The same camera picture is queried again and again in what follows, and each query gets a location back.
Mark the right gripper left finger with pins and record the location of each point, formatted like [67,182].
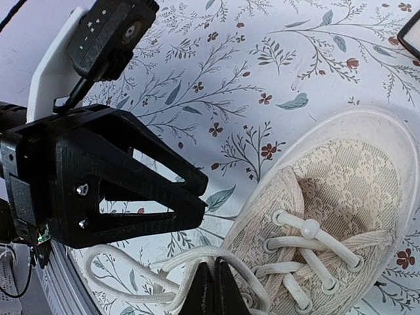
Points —
[199,299]

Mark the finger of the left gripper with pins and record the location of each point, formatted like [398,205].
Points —
[145,199]
[114,134]

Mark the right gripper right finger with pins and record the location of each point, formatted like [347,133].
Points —
[227,299]

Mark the aluminium front rail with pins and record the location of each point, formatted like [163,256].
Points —
[63,287]

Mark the white shoelace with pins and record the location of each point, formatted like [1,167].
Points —
[175,276]

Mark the square floral ceramic plate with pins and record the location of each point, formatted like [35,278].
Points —
[409,35]

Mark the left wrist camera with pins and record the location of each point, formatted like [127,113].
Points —
[93,45]

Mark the floral patterned table mat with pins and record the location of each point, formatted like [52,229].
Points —
[231,85]

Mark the cream lace sneaker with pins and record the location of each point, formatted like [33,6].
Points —
[326,219]

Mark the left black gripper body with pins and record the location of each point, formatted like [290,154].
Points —
[48,178]

